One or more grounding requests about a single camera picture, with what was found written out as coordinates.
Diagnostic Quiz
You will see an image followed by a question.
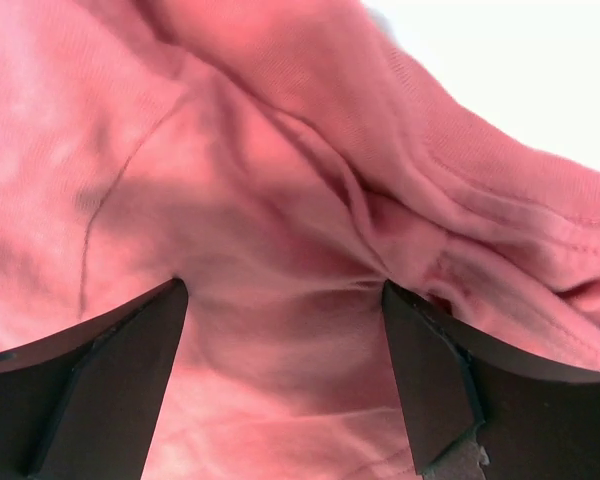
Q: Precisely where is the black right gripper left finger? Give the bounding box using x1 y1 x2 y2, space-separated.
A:
0 279 188 480

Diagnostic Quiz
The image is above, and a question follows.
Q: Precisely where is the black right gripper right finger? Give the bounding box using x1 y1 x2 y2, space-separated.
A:
382 283 600 480

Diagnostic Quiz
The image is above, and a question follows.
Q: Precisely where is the pink red t-shirt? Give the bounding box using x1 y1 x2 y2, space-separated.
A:
0 1 600 479

